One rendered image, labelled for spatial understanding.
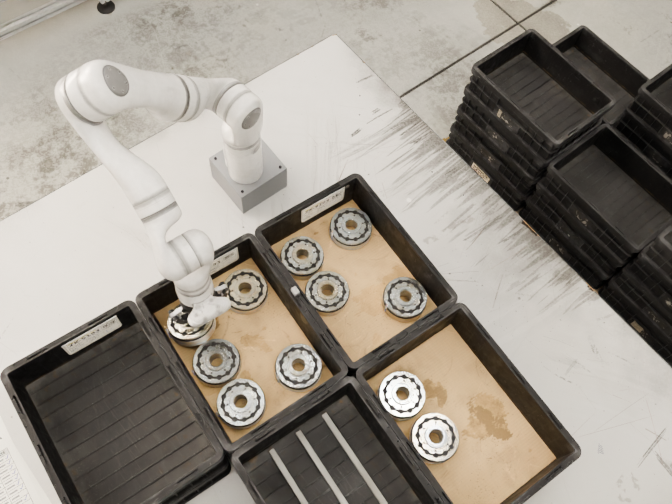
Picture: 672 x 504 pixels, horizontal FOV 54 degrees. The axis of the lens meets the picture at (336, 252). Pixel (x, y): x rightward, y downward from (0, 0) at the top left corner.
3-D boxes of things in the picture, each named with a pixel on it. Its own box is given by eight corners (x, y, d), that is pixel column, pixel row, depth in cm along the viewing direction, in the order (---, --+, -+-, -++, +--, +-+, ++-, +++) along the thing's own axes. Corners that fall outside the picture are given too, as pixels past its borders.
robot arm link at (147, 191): (123, 228, 116) (158, 212, 112) (38, 86, 108) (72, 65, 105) (151, 209, 124) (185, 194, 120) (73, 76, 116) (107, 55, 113)
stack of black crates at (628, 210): (515, 214, 249) (546, 164, 219) (568, 174, 259) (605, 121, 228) (593, 293, 237) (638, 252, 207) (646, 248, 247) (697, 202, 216)
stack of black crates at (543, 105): (442, 143, 261) (470, 65, 221) (495, 108, 271) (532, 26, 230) (513, 215, 249) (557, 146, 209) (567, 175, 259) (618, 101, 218)
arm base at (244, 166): (220, 167, 174) (213, 132, 159) (247, 147, 177) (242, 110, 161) (244, 190, 172) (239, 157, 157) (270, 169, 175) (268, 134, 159)
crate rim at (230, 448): (134, 300, 145) (131, 296, 143) (251, 234, 154) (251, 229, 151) (228, 457, 132) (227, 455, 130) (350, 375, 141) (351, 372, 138)
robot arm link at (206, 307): (193, 331, 132) (189, 320, 126) (166, 286, 135) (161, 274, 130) (233, 308, 134) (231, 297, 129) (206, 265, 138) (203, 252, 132)
